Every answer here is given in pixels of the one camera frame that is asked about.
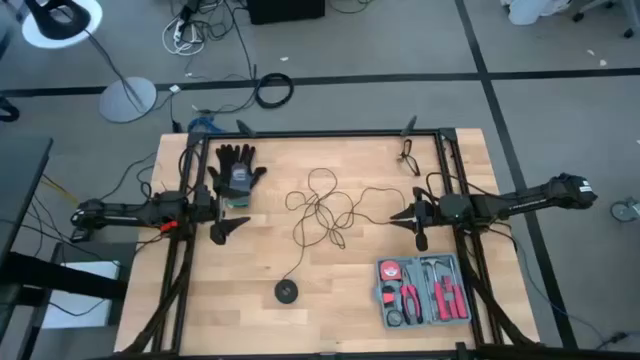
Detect white bag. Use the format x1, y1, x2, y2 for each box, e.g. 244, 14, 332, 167
501, 0, 571, 26

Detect red handled screwdriver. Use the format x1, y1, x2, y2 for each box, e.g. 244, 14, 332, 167
432, 262, 452, 322
444, 259, 470, 320

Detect black work glove green cuff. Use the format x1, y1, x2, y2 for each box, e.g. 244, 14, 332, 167
207, 143, 268, 210

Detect red tape measure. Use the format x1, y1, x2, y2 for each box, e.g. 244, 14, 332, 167
378, 259, 404, 282

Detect black box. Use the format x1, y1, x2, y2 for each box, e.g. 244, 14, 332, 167
247, 0, 326, 25

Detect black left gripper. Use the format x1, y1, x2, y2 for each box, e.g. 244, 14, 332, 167
192, 183, 251, 246

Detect grey office chair base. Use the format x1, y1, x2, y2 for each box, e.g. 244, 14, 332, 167
569, 0, 640, 39

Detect black round cord spool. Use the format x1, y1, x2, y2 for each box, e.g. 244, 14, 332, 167
273, 279, 300, 305

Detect blue cable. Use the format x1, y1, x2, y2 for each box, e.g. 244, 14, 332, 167
187, 115, 217, 134

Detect grey caster wheel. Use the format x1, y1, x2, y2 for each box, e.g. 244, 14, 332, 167
609, 197, 640, 224

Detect black chair foot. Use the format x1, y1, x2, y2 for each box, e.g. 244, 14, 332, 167
0, 94, 21, 124

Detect black carabiner hook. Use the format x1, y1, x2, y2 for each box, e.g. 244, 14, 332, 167
398, 138, 422, 177

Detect grey plastic tool case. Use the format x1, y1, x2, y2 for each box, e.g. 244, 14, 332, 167
374, 252, 472, 330

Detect white box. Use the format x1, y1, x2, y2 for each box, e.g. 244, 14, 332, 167
41, 259, 122, 330

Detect black desk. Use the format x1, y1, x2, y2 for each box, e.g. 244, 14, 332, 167
0, 135, 129, 346

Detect thin black cord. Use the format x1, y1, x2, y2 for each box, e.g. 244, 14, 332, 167
284, 167, 409, 282

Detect white power strip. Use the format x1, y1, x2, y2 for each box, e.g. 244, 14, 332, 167
162, 14, 206, 56

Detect coiled black cable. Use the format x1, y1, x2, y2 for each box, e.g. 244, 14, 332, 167
254, 72, 295, 110

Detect grey floor lamp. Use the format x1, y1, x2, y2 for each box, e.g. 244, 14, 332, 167
21, 0, 158, 124

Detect black aluminium table frame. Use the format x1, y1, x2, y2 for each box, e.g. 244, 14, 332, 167
94, 115, 640, 360

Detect red handled pliers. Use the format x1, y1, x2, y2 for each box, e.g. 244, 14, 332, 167
399, 272, 425, 325

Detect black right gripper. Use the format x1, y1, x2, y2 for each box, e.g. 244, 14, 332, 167
389, 187, 440, 252

